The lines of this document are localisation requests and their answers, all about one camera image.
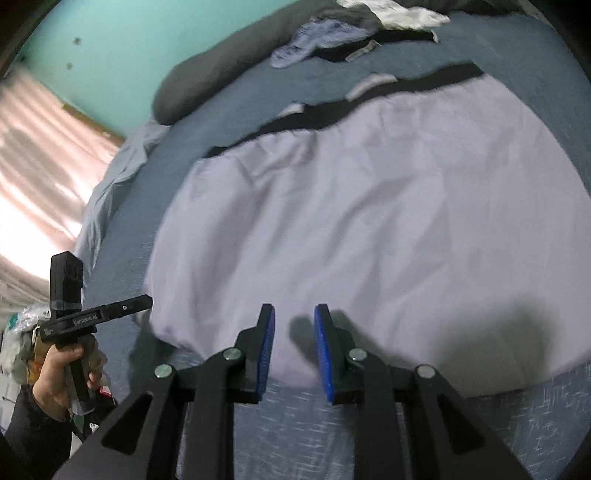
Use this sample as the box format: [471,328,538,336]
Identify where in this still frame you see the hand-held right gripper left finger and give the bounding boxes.
[53,304,276,480]

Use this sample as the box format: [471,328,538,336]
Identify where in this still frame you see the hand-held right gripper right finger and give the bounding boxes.
[314,304,532,480]

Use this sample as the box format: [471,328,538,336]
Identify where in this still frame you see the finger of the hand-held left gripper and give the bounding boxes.
[95,294,153,325]

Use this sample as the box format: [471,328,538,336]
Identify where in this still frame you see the grey jacket with black trim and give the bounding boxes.
[145,62,591,398]

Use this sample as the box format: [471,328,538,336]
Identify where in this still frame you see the person's left forearm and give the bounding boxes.
[4,385,77,480]

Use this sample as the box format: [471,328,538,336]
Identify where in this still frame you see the person's left hand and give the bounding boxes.
[31,344,110,421]

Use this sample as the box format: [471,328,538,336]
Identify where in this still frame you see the white plastic bag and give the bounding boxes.
[0,305,51,384]

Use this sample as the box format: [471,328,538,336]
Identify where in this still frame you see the pink curtain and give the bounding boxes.
[0,74,125,319]

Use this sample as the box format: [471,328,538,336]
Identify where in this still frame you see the brown wooden trim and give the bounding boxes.
[62,104,126,138]

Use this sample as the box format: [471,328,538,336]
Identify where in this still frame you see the blue bed cover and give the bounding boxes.
[71,9,591,480]

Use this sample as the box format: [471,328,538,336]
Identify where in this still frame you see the dark grey long pillow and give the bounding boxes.
[152,0,384,125]

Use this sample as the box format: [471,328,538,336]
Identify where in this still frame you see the black crumpled garment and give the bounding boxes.
[315,28,439,64]

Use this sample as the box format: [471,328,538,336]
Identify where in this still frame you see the blue-grey crumpled garment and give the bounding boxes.
[269,17,370,70]

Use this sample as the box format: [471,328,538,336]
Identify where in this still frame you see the dark grey crumpled garment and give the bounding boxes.
[316,0,385,29]

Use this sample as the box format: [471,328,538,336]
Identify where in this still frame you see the white crumpled garment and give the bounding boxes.
[339,0,451,31]

